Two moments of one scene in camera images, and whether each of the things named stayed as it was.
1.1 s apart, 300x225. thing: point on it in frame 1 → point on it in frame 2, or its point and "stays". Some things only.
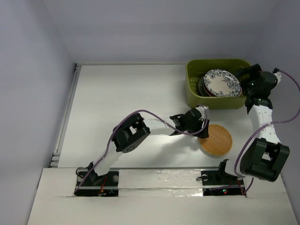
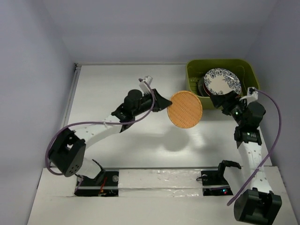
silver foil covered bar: x=142 y=183 stays
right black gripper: x=254 y=70 → x=227 y=101
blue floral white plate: x=222 y=83 stays
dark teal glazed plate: x=201 y=88 stays
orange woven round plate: x=219 y=141 → x=186 y=110
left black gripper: x=201 y=124 → x=161 y=103
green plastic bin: x=196 y=68 stays
